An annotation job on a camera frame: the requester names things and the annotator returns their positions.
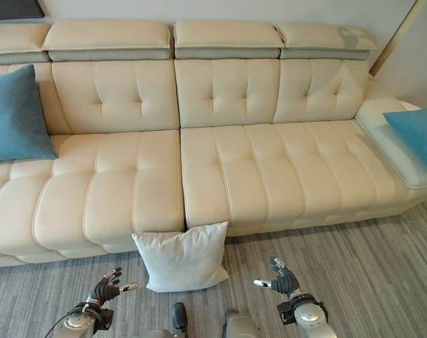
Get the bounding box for silver robot legs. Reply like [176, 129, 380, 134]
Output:
[135, 301, 262, 338]

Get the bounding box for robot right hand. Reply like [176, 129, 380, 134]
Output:
[253, 256, 302, 294]

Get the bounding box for teal square cushion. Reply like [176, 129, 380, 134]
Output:
[0, 63, 58, 165]
[382, 107, 427, 176]

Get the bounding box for cream leather sofa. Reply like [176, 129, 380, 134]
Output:
[0, 20, 427, 268]

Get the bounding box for white square cushion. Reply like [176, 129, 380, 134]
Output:
[131, 221, 230, 293]

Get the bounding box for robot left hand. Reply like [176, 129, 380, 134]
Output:
[86, 267, 139, 304]

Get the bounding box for dark framed wall panel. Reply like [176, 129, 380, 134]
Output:
[0, 0, 46, 22]

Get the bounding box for wooden slanted pole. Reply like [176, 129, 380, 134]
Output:
[369, 0, 413, 77]

